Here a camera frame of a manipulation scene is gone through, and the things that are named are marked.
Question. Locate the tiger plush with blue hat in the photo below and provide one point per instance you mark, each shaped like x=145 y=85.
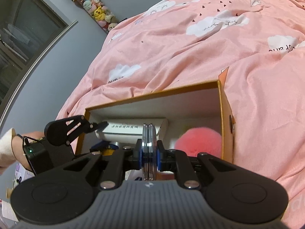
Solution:
x=104 y=146

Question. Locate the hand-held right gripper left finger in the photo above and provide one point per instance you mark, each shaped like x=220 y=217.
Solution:
x=138 y=157

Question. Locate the person's left forearm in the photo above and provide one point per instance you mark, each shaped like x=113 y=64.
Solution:
x=16 y=150

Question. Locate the pink fluffy pompom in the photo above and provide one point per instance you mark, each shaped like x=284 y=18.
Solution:
x=200 y=139

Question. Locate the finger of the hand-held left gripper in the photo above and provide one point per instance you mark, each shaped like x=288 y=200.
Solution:
x=85 y=125

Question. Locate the round silver compact mirror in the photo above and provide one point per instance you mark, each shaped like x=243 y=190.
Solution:
x=149 y=152

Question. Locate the long white box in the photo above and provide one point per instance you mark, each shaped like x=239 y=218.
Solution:
x=124 y=130

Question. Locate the white paper sheet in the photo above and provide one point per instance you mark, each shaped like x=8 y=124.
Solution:
x=7 y=211

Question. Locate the clear tube of plush toys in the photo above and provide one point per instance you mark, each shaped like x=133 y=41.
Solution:
x=97 y=12

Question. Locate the pink cloud print blanket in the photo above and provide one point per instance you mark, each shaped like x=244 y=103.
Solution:
x=178 y=40

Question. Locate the dark framed window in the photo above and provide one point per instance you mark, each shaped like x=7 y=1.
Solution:
x=23 y=40

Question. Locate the orange cardboard box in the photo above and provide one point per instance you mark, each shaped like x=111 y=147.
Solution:
x=226 y=124

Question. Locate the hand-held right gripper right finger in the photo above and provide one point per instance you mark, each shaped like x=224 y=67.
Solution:
x=160 y=157

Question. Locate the white and purple carton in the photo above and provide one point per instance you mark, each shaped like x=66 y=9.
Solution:
x=22 y=174

